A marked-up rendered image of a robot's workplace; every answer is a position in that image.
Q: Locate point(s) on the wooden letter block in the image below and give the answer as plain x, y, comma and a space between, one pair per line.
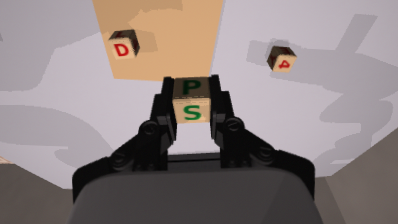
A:
191, 100
281, 59
124, 44

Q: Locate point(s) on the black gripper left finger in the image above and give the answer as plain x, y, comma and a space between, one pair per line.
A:
140, 153

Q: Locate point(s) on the tan flat mat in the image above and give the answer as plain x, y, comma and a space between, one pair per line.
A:
176, 37

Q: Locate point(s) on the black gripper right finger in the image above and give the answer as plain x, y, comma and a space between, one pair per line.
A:
241, 148

